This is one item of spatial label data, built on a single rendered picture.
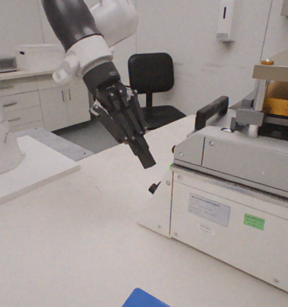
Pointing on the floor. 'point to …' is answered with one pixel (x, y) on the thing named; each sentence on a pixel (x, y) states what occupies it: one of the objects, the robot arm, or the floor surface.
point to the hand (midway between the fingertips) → (143, 153)
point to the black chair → (153, 86)
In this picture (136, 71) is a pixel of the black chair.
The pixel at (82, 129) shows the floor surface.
